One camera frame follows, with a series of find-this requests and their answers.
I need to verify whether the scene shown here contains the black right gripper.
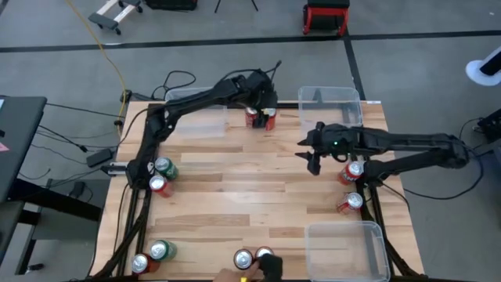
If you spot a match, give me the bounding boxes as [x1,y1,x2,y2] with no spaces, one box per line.
[294,121,359,176]

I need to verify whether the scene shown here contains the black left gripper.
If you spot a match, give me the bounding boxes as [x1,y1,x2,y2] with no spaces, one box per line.
[244,69,279,129]

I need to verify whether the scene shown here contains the red soda can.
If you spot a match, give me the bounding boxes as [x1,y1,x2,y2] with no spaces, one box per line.
[336,191,364,215]
[337,160,365,186]
[149,174,175,198]
[262,107,278,132]
[131,253,160,275]
[244,106,259,128]

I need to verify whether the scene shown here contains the clear plastic bin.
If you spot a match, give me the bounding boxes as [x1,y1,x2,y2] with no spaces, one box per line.
[297,85,364,132]
[164,86,230,140]
[304,220,391,282]

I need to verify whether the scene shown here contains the green Sprite can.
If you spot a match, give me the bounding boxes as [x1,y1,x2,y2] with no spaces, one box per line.
[154,156,180,181]
[148,239,178,262]

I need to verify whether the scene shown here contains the red Coca-Cola can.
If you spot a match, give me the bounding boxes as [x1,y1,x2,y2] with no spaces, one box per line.
[254,245,275,260]

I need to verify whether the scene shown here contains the red Coke Zero can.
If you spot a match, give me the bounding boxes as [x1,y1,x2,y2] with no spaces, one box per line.
[233,248,255,271]

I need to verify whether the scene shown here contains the black tripod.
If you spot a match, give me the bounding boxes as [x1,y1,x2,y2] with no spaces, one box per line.
[214,0,259,13]

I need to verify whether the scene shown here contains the red and black cart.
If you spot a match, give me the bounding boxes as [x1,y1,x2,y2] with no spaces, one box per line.
[301,0,351,38]

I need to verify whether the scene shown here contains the black power strip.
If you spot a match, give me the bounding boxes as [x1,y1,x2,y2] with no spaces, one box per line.
[119,89,157,103]

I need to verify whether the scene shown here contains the person's hand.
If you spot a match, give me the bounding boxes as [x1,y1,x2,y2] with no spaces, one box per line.
[213,260,262,282]

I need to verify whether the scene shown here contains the black case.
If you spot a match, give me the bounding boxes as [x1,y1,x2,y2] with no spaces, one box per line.
[145,0,199,12]

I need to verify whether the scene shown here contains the black power adapter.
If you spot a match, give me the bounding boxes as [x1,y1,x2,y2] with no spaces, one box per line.
[69,180,87,199]
[85,147,114,168]

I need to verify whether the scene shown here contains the grey wheeled dolly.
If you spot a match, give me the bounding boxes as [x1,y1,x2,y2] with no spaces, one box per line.
[88,0,144,36]

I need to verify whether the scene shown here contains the white round base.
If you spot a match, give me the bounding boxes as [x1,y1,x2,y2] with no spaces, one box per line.
[464,58,501,87]

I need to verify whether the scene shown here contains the black equipment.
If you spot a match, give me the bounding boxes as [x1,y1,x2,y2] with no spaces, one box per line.
[471,107,501,161]

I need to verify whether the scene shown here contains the black desk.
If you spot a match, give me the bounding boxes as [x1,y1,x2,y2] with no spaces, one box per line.
[0,93,103,275]

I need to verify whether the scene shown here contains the black aluminium table frame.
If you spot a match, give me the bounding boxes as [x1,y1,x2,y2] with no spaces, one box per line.
[89,100,424,282]

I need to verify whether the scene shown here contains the black cable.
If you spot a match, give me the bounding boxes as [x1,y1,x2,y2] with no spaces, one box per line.
[381,117,486,212]
[37,124,89,153]
[150,69,197,101]
[45,102,126,119]

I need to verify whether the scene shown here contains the yellow cable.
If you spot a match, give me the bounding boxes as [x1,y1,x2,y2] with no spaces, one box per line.
[64,0,128,140]

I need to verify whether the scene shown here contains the black post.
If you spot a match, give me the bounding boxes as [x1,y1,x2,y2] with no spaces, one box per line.
[479,45,501,78]

